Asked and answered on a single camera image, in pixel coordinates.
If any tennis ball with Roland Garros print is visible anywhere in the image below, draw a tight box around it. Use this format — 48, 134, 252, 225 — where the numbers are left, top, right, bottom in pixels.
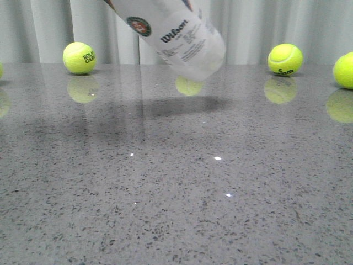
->
62, 42, 96, 75

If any clear Wilson tennis ball can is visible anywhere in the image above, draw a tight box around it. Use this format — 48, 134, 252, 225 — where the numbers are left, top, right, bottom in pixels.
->
106, 1, 226, 81

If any tennis ball with Wilson print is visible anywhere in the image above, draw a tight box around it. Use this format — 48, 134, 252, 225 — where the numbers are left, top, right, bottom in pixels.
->
267, 43, 303, 76

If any far right yellow tennis ball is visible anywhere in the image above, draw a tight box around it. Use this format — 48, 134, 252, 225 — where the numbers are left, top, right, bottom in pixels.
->
333, 52, 353, 89

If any pale grey curtain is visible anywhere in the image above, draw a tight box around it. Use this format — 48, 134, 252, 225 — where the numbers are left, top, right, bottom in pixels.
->
1, 1, 352, 65

